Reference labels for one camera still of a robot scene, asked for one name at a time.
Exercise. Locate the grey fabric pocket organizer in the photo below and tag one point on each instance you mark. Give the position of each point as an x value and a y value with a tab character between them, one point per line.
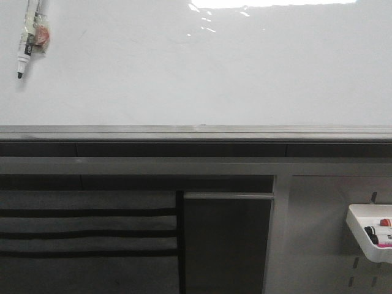
92	242

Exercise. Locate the white metal whiteboard stand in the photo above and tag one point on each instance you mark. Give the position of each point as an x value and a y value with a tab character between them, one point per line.
283	170

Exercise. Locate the black-capped marker in tray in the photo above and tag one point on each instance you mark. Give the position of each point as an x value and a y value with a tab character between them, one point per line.
378	230

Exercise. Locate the large white whiteboard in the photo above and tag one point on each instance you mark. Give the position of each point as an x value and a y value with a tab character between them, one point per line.
219	70

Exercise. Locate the red-capped marker in tray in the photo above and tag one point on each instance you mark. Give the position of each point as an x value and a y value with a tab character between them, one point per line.
386	222

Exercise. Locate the white dry-erase marker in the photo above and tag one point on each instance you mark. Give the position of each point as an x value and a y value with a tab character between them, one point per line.
35	36

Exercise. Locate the white plastic marker tray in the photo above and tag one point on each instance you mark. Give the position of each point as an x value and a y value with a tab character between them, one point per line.
360	216

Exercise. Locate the pink-capped marker in tray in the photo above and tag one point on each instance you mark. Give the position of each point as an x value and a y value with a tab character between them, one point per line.
381	241

